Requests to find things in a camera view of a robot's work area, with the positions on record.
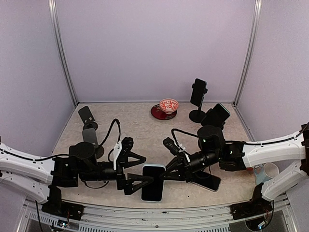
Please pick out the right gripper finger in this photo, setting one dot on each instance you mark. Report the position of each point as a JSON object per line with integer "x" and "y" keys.
{"x": 174, "y": 175}
{"x": 172, "y": 166}

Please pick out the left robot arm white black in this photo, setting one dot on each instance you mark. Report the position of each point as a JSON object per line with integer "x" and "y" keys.
{"x": 42, "y": 178}

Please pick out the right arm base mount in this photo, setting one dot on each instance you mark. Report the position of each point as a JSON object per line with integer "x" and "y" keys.
{"x": 255, "y": 206}

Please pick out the phone pink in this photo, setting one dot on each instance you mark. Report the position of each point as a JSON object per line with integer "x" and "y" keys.
{"x": 206, "y": 181}

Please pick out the black pole stand clamp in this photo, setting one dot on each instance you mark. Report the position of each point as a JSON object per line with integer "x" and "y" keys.
{"x": 197, "y": 115}

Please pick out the red patterned teacup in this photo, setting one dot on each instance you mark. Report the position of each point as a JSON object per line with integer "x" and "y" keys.
{"x": 168, "y": 106}

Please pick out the phone black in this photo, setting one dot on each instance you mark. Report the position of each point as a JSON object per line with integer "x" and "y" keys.
{"x": 199, "y": 89}

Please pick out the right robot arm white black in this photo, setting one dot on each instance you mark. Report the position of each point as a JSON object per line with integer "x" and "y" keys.
{"x": 240, "y": 155}

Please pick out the aluminium frame post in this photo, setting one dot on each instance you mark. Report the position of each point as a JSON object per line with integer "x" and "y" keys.
{"x": 61, "y": 51}
{"x": 250, "y": 50}

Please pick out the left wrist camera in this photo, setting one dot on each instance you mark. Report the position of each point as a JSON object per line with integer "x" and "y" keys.
{"x": 121, "y": 153}

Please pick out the left aluminium frame post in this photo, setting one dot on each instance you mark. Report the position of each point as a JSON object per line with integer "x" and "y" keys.
{"x": 61, "y": 51}

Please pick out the folding phone stand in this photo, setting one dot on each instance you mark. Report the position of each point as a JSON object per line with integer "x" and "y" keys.
{"x": 90, "y": 136}
{"x": 87, "y": 118}

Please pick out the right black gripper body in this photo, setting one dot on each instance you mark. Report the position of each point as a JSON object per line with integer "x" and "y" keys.
{"x": 188, "y": 172}

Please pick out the red saucer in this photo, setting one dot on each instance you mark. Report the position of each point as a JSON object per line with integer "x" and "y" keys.
{"x": 158, "y": 113}

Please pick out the black pole stand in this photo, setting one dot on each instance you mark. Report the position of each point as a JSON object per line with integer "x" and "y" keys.
{"x": 213, "y": 119}

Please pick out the right aluminium frame post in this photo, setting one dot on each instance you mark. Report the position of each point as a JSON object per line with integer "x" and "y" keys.
{"x": 250, "y": 50}

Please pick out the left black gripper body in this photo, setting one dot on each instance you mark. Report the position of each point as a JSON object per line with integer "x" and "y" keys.
{"x": 121, "y": 181}

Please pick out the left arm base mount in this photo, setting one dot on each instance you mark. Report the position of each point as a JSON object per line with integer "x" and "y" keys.
{"x": 57, "y": 207}

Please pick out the phone blue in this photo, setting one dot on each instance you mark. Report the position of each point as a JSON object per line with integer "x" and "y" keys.
{"x": 221, "y": 111}
{"x": 153, "y": 192}

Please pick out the light blue mug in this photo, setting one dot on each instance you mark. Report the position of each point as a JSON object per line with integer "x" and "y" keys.
{"x": 260, "y": 174}

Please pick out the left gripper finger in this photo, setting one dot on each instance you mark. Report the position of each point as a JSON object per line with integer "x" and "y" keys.
{"x": 135, "y": 182}
{"x": 132, "y": 159}

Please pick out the front aluminium rail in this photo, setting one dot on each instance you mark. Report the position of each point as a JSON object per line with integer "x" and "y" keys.
{"x": 219, "y": 218}

